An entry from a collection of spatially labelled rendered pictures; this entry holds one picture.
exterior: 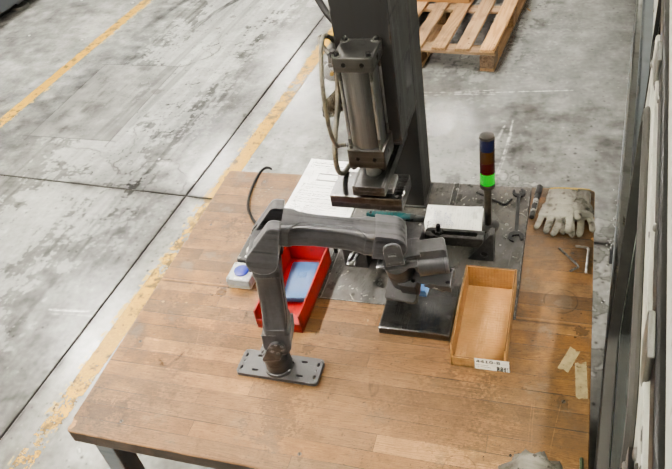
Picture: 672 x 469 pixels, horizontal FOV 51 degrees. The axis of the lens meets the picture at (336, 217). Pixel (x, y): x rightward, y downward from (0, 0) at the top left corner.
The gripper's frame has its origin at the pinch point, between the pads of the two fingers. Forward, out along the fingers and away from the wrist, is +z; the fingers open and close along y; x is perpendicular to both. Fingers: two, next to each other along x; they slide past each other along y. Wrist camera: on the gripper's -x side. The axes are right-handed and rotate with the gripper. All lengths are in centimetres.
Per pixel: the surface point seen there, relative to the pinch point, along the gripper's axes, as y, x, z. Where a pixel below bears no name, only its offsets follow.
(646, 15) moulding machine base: 135, -51, 72
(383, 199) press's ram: 21.6, 10.7, 1.4
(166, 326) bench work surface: -16, 62, 12
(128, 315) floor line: 5, 146, 127
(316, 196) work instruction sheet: 35, 40, 36
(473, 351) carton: -8.5, -14.8, 11.5
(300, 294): -0.6, 30.8, 17.2
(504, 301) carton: 6.2, -19.5, 18.4
